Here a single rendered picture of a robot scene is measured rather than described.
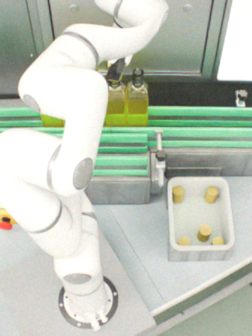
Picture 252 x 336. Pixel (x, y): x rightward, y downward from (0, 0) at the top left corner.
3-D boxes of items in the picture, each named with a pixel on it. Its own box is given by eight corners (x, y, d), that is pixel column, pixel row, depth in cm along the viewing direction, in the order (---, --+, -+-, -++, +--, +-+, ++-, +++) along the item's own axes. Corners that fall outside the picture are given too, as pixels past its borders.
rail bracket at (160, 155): (162, 147, 135) (165, 119, 125) (164, 199, 126) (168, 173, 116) (151, 146, 135) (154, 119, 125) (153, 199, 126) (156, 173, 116)
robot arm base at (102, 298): (125, 320, 116) (124, 299, 104) (79, 341, 113) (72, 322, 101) (100, 270, 125) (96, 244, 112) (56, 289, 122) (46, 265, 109)
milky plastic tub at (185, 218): (222, 191, 142) (227, 176, 135) (229, 260, 130) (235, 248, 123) (165, 192, 142) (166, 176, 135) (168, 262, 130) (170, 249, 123)
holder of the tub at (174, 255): (219, 177, 146) (223, 163, 139) (228, 260, 131) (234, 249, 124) (164, 177, 146) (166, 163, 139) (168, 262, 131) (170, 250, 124)
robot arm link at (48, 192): (57, 245, 78) (19, 202, 67) (-1, 218, 85) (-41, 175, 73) (97, 180, 84) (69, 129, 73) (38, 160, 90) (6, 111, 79)
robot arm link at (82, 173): (75, 100, 90) (142, 117, 84) (9, 184, 80) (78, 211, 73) (48, 31, 78) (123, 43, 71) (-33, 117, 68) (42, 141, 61)
